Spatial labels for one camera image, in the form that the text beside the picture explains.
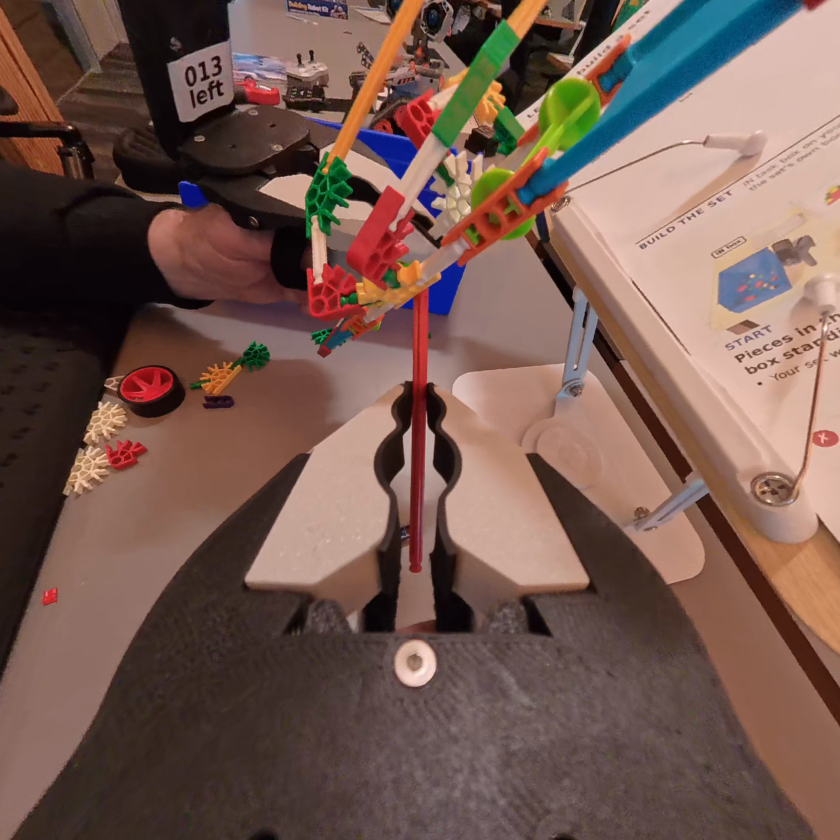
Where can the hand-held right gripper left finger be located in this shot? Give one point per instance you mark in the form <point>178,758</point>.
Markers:
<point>321,518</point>

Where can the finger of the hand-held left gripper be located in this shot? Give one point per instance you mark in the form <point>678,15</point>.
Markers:
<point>289,197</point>
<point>341,246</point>

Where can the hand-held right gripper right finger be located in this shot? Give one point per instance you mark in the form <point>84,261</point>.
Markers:
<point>512,518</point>

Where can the blue plastic bin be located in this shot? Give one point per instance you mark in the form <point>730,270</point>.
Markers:
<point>380,148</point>

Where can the colourful toy wheel model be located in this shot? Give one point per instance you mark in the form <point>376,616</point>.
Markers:
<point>418,426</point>

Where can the person's left forearm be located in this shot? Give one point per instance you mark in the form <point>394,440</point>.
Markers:
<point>79,243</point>

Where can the person's left hand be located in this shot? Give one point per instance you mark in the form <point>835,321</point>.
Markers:
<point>210,256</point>

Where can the small white toy robot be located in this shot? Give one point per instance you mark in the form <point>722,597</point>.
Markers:
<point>307,82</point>

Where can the green toy connector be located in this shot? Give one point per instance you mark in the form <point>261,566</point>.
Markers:
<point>253,355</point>

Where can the purple toy connector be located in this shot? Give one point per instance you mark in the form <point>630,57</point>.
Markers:
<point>218,402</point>

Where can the yellow toy connector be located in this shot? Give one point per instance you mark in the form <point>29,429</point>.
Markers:
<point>216,379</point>

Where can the red toy connector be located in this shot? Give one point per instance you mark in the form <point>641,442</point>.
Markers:
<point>126,454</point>

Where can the black chair armrest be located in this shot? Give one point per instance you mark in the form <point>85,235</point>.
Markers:
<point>39,138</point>

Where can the grey toy robot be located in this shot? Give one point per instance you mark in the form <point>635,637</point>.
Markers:
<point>426,26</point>

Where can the red wheel black tyre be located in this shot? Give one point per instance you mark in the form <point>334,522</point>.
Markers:
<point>151,387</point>

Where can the wooden cabinet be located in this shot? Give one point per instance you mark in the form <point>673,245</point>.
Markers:
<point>26,79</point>

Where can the white snowflake toy connector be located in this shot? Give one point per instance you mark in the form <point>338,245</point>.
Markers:
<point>86,469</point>
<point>105,422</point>

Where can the grey toy connector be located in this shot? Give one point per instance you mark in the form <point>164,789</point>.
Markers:
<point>113,384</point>

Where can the white document stand with sheet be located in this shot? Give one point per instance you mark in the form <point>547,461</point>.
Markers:
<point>722,197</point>

